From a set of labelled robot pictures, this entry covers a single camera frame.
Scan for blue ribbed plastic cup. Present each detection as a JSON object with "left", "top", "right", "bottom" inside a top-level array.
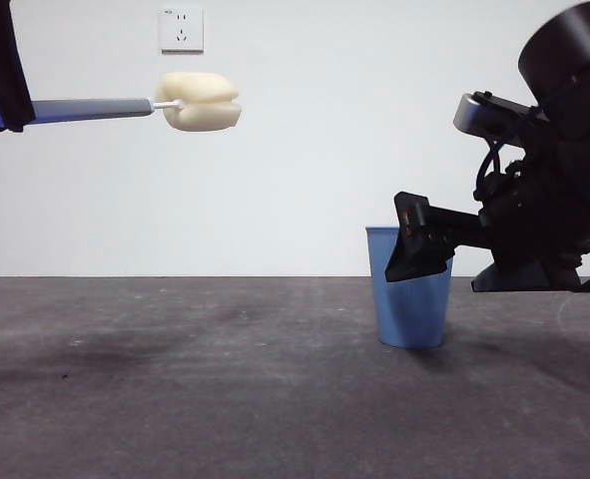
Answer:
[{"left": 363, "top": 225, "right": 455, "bottom": 349}]

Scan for sponge cup brush grey handle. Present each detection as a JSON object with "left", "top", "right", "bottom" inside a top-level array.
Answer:
[{"left": 0, "top": 71, "right": 243, "bottom": 134}]

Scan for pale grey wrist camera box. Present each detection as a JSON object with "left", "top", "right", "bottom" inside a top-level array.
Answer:
[{"left": 452, "top": 91, "right": 543, "bottom": 147}]

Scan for black cable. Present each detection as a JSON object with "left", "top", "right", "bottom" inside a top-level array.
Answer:
[{"left": 472, "top": 143, "right": 508, "bottom": 204}]

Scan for white wall socket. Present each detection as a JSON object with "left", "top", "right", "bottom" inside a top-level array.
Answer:
[{"left": 160, "top": 7, "right": 205, "bottom": 55}]

